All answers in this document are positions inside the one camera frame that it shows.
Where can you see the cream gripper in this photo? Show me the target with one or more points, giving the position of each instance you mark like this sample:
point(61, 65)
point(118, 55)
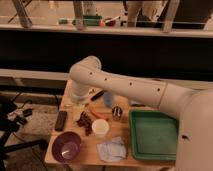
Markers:
point(77, 110)

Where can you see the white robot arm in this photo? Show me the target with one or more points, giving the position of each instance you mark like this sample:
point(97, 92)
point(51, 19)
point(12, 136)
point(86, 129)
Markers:
point(192, 108)

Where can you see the purple bowl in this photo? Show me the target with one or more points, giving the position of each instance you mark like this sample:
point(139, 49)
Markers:
point(66, 147)

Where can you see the brown grape bunch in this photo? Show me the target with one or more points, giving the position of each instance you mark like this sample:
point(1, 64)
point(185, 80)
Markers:
point(86, 122)

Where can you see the black remote control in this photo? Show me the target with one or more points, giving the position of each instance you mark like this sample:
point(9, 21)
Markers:
point(61, 119)

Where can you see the orange carrot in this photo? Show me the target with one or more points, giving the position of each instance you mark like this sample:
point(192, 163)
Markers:
point(96, 114)

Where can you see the wooden table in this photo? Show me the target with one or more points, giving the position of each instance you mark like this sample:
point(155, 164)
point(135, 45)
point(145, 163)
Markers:
point(88, 154)

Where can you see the white cup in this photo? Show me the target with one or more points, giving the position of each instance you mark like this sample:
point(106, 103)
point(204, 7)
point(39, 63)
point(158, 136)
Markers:
point(100, 127)

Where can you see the striped round can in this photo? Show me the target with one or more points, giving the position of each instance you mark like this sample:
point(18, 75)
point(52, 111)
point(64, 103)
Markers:
point(117, 113)

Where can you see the grey-blue cloth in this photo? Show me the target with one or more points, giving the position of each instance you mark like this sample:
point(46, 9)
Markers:
point(113, 150)

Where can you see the blue sponge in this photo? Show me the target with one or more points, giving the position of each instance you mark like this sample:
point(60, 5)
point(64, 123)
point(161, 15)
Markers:
point(136, 104)

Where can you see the black tripod stand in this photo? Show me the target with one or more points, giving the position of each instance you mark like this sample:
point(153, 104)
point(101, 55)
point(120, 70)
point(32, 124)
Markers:
point(8, 127)

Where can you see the green plastic tray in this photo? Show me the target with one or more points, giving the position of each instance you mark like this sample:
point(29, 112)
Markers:
point(154, 135)

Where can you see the black handled knife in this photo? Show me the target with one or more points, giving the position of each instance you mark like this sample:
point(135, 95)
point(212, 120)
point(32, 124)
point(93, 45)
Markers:
point(97, 95)

